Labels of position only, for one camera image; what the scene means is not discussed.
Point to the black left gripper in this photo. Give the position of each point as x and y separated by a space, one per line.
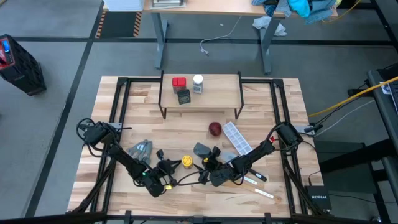
166 168

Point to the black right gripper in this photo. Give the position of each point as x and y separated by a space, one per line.
222 175

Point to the yellow-lid spice jar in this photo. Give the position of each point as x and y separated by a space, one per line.
187 160

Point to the red apple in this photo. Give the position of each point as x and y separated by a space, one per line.
215 128

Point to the dark green spice tin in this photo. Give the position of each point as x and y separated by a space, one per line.
184 97

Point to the white-lid spice jar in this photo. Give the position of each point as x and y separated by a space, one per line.
198 79

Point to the red-lid spice jar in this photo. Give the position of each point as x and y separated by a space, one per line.
179 81

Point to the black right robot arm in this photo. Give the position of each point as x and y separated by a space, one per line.
261 149

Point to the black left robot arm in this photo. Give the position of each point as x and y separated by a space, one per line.
124 157

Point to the wooden shelf riser black legs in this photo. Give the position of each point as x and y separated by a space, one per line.
220 93

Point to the grey silicone spatula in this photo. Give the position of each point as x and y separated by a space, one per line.
201 150

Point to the white ice cube tray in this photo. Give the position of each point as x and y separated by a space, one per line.
236 137

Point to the wooden slotted spatula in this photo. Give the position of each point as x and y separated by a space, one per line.
253 183

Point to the wooden fork spatula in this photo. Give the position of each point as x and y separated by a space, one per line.
264 193

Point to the white cloth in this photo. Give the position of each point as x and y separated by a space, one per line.
264 23

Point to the wooden desk grey legs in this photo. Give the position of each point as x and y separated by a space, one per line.
217 7

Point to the black mat hazard stripes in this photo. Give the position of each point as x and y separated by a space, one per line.
119 25

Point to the stack of papers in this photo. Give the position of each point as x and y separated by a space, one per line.
168 3

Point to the pile of clothes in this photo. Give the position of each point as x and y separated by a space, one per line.
298 7

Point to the black side desk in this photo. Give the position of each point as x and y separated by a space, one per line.
382 102

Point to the black metal table frame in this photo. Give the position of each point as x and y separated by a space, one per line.
276 109

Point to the black Netgear switch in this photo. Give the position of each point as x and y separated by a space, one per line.
318 197

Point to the black horizontal frame bar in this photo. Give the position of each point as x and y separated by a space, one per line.
46 217

